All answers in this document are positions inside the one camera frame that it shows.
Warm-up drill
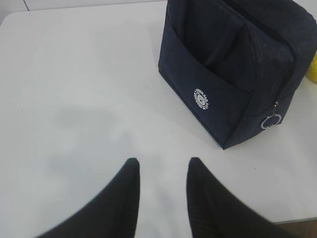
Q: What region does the yellow lemon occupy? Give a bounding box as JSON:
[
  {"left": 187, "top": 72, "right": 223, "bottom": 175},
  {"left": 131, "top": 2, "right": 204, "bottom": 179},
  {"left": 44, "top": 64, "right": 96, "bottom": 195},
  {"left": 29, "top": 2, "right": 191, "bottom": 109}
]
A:
[{"left": 306, "top": 54, "right": 317, "bottom": 84}]

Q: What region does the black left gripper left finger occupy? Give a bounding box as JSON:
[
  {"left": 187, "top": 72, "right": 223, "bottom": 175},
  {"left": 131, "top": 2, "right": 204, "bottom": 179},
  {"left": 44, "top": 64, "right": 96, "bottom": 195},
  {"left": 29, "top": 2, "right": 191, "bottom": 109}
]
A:
[{"left": 41, "top": 158, "right": 140, "bottom": 238}]

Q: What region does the navy blue fabric lunch bag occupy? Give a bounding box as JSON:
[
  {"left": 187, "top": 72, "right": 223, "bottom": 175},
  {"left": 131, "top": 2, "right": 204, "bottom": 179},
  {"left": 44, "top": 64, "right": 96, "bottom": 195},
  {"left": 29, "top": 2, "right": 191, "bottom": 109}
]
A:
[{"left": 158, "top": 0, "right": 317, "bottom": 149}]

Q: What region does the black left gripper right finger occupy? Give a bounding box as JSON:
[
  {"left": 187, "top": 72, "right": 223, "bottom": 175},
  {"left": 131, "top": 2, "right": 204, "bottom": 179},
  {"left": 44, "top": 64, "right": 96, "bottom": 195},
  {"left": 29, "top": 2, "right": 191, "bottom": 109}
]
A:
[{"left": 187, "top": 158, "right": 292, "bottom": 238}]

